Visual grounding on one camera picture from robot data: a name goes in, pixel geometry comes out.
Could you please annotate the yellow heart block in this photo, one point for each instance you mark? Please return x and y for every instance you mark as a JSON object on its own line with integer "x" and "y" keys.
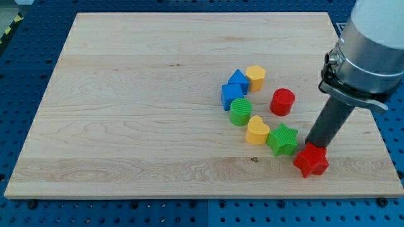
{"x": 257, "y": 131}

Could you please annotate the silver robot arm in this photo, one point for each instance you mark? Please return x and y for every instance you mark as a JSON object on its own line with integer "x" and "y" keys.
{"x": 366, "y": 64}

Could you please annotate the yellow hexagon block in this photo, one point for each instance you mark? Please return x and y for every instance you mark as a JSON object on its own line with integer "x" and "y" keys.
{"x": 255, "y": 75}

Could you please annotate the blue cube block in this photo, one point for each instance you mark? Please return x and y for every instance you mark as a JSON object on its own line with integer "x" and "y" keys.
{"x": 230, "y": 92}

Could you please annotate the blue triangle block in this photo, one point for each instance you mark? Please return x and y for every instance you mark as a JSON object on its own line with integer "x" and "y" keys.
{"x": 238, "y": 77}

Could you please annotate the green cylinder block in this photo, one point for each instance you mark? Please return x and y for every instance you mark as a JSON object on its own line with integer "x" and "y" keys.
{"x": 240, "y": 111}

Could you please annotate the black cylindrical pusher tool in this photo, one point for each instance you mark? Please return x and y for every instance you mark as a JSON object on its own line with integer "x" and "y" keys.
{"x": 330, "y": 120}

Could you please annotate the light wooden board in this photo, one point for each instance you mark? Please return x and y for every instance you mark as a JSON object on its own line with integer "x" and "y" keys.
{"x": 133, "y": 111}

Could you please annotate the red star block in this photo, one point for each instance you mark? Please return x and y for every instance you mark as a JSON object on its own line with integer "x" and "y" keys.
{"x": 311, "y": 160}

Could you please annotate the red cylinder block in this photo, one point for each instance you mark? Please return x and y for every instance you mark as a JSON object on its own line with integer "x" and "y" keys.
{"x": 282, "y": 102}

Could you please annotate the green star block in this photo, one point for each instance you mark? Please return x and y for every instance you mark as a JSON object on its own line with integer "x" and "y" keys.
{"x": 283, "y": 140}

